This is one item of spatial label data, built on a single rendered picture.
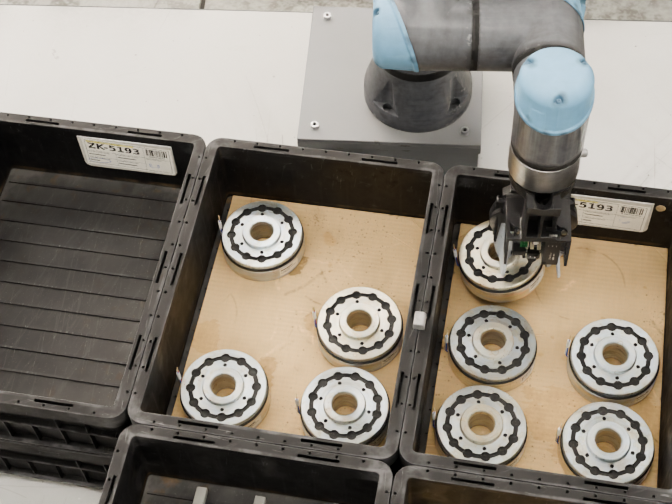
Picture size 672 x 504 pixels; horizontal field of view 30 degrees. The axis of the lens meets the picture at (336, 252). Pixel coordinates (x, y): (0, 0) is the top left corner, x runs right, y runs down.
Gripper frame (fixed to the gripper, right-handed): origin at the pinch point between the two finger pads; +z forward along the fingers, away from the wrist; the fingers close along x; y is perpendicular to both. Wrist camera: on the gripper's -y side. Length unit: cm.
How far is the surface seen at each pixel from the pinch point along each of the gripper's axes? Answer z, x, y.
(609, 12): 89, 28, -125
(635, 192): -5.1, 12.4, -5.8
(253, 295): 4.8, -33.5, 4.4
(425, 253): -5.2, -12.3, 3.8
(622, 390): 1.5, 10.6, 17.2
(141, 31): 18, -59, -52
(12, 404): -5, -57, 25
